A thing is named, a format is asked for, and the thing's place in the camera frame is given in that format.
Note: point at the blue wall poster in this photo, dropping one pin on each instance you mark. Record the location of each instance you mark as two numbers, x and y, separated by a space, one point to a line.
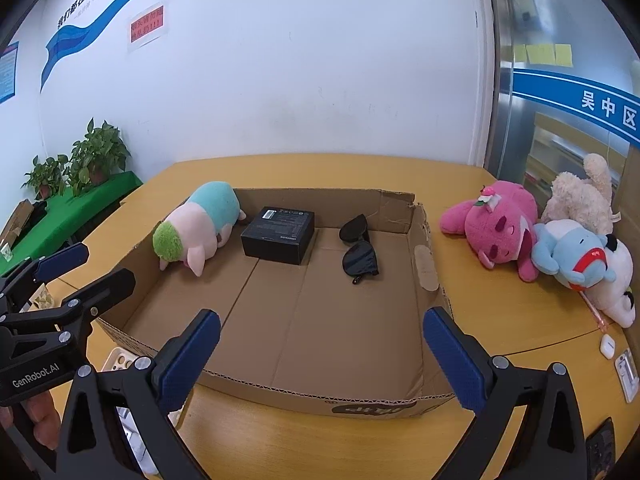
7 75

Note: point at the pink bear plush toy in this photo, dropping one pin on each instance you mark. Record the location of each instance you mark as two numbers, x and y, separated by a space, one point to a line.
480 220

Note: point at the green covered side table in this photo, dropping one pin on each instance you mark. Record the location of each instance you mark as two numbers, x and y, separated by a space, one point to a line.
90 205

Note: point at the black calculator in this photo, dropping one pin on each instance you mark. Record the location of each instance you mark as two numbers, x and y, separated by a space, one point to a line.
600 452

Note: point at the white plastic device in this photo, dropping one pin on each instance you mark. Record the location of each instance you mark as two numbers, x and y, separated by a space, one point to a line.
627 375

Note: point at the black rectangular box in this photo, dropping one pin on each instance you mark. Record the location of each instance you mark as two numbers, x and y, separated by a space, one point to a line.
277 240

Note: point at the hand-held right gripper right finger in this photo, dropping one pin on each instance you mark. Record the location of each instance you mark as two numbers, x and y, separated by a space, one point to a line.
460 365

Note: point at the brown cardboard box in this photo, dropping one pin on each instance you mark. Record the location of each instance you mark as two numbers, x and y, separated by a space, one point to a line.
310 330

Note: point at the white plastic object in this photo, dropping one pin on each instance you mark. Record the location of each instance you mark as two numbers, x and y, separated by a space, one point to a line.
127 422

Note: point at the red wall sign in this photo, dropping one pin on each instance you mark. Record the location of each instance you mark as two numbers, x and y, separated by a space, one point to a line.
147 25

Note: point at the yellow sticky note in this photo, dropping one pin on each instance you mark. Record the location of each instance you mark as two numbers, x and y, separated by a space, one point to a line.
563 55
520 53
540 53

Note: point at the person's left hand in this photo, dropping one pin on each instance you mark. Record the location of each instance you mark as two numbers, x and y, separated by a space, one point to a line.
45 420

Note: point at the black sunglasses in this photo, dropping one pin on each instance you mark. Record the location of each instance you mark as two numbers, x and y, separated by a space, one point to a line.
359 260

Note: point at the wooden desktop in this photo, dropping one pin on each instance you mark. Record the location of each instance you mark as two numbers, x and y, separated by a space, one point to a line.
500 360

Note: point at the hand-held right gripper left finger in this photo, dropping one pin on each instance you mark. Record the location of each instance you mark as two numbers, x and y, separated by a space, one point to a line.
182 370

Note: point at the beige plush toy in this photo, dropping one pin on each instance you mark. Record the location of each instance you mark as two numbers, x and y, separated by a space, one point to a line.
575 200

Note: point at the blue plush toy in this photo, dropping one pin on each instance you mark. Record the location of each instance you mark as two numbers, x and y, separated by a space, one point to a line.
560 250

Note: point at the blue ribbon wall decal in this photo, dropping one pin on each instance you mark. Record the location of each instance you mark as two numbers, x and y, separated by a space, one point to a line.
75 35

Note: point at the blue glass strip sign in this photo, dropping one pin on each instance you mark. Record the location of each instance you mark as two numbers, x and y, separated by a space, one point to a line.
550 90

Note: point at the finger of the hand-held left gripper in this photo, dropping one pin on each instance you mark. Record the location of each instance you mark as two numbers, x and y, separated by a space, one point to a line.
65 257
107 287

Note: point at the small potted green plant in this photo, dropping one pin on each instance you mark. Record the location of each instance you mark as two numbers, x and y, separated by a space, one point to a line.
47 175

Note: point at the white earbuds case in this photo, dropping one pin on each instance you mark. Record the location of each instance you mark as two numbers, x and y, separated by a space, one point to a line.
607 345

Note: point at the pink pig plush toy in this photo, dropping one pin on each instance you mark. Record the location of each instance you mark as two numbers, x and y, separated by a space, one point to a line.
200 220

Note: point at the large potted green plant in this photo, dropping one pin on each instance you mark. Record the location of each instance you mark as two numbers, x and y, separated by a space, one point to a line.
100 150

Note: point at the brown cardboard piece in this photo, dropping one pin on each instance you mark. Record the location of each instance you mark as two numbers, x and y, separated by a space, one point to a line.
17 220

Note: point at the pink pen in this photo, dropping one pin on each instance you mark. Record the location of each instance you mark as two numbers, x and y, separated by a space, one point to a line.
597 316

